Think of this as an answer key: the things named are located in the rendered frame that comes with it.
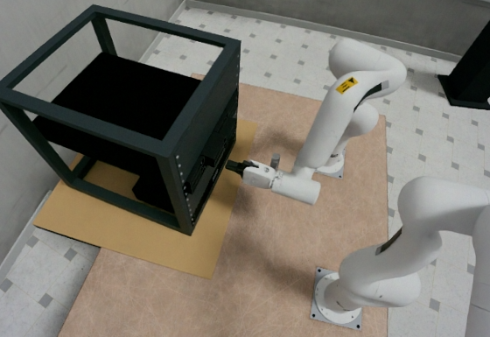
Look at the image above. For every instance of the tan flat board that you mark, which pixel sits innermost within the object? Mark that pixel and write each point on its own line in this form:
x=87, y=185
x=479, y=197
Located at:
x=83, y=217

